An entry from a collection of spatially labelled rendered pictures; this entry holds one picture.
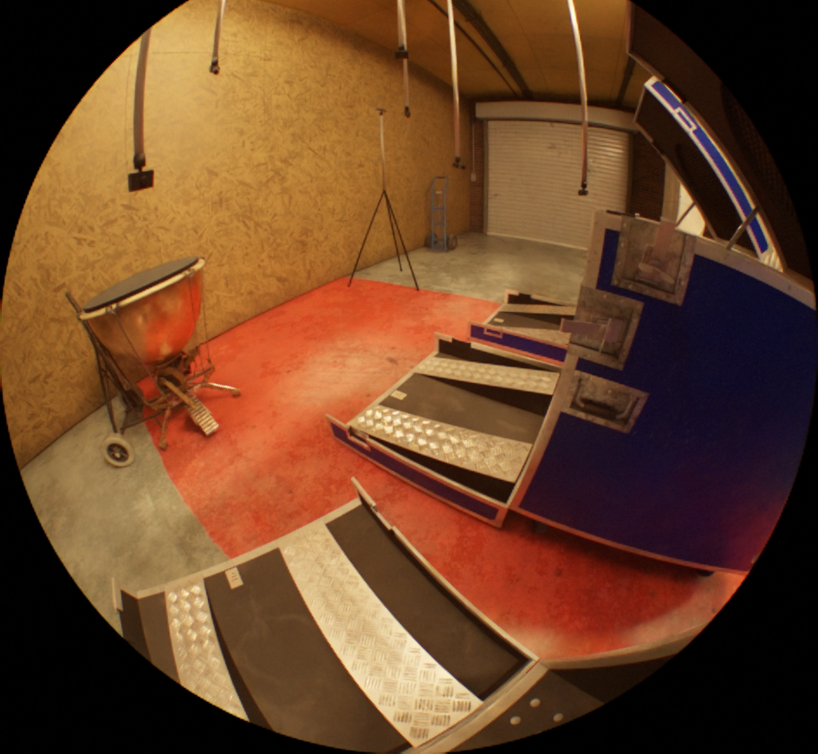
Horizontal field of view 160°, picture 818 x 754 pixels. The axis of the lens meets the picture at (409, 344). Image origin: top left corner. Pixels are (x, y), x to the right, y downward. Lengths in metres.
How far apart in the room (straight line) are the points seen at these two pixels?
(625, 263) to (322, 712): 1.20
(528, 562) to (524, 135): 6.57
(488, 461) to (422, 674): 0.71
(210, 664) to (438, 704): 0.61
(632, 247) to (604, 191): 5.96
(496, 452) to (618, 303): 0.72
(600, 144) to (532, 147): 1.44
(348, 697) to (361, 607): 0.30
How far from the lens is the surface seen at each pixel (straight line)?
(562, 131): 6.60
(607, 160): 6.52
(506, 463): 1.03
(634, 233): 0.50
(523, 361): 1.61
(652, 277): 0.51
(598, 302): 0.52
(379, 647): 0.85
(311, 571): 1.00
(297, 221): 3.03
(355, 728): 0.98
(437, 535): 1.05
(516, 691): 0.83
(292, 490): 1.22
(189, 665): 1.11
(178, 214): 2.51
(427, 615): 0.95
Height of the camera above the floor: 0.97
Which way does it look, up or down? 30 degrees down
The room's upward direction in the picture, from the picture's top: 2 degrees counter-clockwise
